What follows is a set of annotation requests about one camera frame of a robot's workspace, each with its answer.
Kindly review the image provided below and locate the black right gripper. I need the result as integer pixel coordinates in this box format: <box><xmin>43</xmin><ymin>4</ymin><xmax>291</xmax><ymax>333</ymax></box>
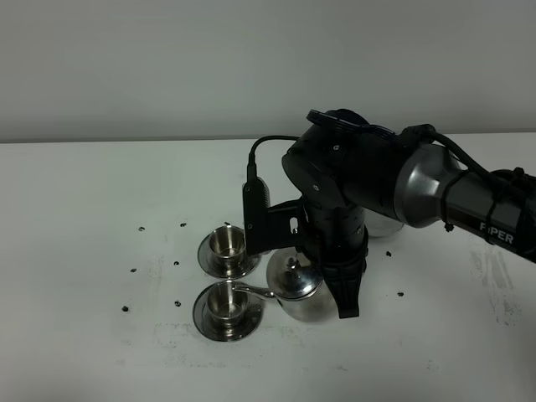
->
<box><xmin>302</xmin><ymin>198</ymin><xmax>369</xmax><ymax>319</ymax></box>

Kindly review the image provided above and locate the stainless steel teapot saucer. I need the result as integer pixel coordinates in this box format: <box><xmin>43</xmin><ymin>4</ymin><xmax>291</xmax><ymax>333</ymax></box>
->
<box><xmin>364</xmin><ymin>209</ymin><xmax>404</xmax><ymax>238</ymax></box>

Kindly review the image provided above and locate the far stainless steel saucer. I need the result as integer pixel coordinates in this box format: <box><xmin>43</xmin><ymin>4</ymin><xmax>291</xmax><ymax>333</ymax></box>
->
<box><xmin>198</xmin><ymin>230</ymin><xmax>261</xmax><ymax>280</ymax></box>

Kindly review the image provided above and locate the black camera cable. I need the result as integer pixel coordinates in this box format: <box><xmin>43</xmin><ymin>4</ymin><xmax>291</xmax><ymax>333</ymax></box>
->
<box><xmin>245</xmin><ymin>134</ymin><xmax>302</xmax><ymax>182</ymax></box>

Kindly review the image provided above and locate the far stainless steel teacup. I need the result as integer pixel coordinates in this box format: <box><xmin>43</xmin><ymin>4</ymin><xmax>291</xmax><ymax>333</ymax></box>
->
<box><xmin>209</xmin><ymin>225</ymin><xmax>246</xmax><ymax>270</ymax></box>

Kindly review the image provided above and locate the stainless steel teacup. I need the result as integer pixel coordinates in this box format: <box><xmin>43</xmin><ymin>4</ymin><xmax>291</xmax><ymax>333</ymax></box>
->
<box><xmin>209</xmin><ymin>225</ymin><xmax>246</xmax><ymax>270</ymax></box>
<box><xmin>206</xmin><ymin>281</ymin><xmax>263</xmax><ymax>329</ymax></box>

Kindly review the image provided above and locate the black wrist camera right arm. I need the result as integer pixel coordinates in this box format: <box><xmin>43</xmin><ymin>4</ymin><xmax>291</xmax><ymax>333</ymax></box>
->
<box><xmin>242</xmin><ymin>177</ymin><xmax>321</xmax><ymax>261</ymax></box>

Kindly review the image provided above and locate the near stainless steel teacup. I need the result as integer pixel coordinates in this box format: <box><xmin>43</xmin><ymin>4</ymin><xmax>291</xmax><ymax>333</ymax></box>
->
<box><xmin>206</xmin><ymin>281</ymin><xmax>263</xmax><ymax>329</ymax></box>

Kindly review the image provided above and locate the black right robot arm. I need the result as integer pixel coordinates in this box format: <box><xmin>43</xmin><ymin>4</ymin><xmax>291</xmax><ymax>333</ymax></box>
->
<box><xmin>282</xmin><ymin>110</ymin><xmax>535</xmax><ymax>318</ymax></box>

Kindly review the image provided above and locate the near stainless steel saucer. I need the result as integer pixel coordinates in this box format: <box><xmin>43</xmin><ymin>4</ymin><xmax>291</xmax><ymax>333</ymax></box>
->
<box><xmin>192</xmin><ymin>281</ymin><xmax>265</xmax><ymax>343</ymax></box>

